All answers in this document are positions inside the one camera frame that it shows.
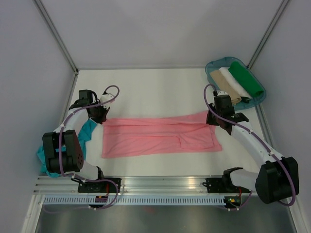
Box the teal t shirt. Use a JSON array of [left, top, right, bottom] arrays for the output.
[[36, 119, 97, 178]]

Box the pink t shirt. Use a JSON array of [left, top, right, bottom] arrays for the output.
[[102, 111, 222, 159]]

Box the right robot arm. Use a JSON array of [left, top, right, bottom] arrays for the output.
[[206, 91, 299, 206]]

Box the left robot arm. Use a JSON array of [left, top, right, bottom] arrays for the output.
[[42, 89, 121, 194]]

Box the rolled white t shirt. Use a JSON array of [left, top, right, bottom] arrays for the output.
[[219, 67, 251, 98]]

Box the rolled beige t shirt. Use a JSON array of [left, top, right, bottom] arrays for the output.
[[210, 70, 242, 105]]

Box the rolled green t shirt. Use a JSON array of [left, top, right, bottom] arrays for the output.
[[228, 61, 264, 98]]

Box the blue plastic bin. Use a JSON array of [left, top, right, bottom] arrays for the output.
[[205, 57, 266, 110]]

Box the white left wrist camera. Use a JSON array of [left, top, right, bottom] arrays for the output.
[[100, 93, 115, 106]]

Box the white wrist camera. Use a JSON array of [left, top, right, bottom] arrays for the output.
[[218, 90, 228, 96], [100, 93, 115, 106]]

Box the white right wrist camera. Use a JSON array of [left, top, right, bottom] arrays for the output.
[[218, 90, 228, 96]]

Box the aluminium mounting rail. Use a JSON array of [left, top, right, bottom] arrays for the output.
[[34, 175, 298, 195]]

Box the right aluminium frame post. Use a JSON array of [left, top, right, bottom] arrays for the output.
[[247, 0, 291, 69]]

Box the aluminium frame post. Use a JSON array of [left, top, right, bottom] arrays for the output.
[[247, 0, 291, 69], [34, 0, 79, 74]]

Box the white slotted cable duct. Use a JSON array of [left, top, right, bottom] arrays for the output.
[[43, 195, 225, 206]]

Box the left aluminium frame post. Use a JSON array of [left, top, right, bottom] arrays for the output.
[[34, 0, 79, 74]]

